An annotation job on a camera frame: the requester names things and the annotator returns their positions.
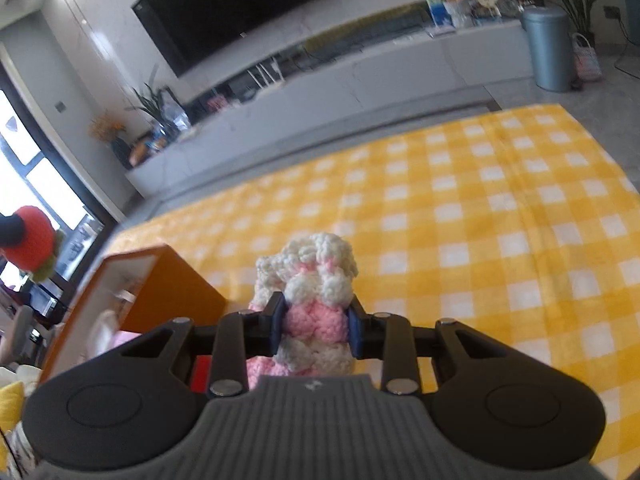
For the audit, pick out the white soft cloth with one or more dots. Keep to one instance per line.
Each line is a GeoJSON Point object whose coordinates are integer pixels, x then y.
{"type": "Point", "coordinates": [102, 332]}

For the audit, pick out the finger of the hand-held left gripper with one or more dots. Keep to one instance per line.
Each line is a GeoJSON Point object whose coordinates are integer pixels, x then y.
{"type": "Point", "coordinates": [9, 231]}

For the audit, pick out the glass balcony door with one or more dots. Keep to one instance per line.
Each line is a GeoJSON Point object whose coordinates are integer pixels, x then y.
{"type": "Point", "coordinates": [45, 180]}

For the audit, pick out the yellow checked tablecloth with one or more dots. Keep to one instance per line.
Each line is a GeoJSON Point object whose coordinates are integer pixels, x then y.
{"type": "Point", "coordinates": [475, 210]}

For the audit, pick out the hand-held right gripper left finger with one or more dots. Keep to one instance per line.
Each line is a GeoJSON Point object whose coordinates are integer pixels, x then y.
{"type": "Point", "coordinates": [278, 322]}

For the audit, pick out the golden ornament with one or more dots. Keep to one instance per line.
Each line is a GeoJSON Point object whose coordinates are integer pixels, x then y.
{"type": "Point", "coordinates": [139, 155]}

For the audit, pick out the white router with antennas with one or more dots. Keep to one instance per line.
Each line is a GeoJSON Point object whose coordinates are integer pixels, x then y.
{"type": "Point", "coordinates": [267, 76]}

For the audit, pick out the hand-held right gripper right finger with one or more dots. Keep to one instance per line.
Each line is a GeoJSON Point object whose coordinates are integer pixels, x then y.
{"type": "Point", "coordinates": [354, 331]}

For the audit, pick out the orange storage box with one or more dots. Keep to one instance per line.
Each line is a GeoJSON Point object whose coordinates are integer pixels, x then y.
{"type": "Point", "coordinates": [180, 290]}

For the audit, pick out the white marble TV cabinet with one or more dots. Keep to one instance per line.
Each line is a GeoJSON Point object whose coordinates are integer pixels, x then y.
{"type": "Point", "coordinates": [350, 80]}

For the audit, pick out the black wall television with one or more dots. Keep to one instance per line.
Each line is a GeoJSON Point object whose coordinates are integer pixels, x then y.
{"type": "Point", "coordinates": [235, 7]}

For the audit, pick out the pink and white crochet scarf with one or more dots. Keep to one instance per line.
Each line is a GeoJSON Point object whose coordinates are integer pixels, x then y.
{"type": "Point", "coordinates": [315, 280]}

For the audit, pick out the yellow cushion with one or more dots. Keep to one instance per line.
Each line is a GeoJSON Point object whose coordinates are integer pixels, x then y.
{"type": "Point", "coordinates": [11, 405]}

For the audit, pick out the red lidded box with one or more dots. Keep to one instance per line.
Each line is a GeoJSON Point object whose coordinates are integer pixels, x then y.
{"type": "Point", "coordinates": [202, 374]}

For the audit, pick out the dark vase with yellow flowers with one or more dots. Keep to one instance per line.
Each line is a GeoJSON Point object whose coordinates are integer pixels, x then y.
{"type": "Point", "coordinates": [112, 135]}

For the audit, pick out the wall outlet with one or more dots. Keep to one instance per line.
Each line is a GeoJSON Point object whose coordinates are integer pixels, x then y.
{"type": "Point", "coordinates": [611, 10]}

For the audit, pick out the small pink box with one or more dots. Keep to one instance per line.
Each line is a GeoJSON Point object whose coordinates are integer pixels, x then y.
{"type": "Point", "coordinates": [216, 104]}

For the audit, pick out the green plant in glass vase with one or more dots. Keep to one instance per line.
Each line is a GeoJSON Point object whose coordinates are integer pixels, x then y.
{"type": "Point", "coordinates": [152, 107]}

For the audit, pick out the grey-blue pedal trash can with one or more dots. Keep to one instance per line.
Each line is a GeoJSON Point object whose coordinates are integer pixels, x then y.
{"type": "Point", "coordinates": [547, 52]}

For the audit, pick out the red plush toy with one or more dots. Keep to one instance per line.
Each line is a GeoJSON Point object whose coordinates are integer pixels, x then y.
{"type": "Point", "coordinates": [35, 247]}

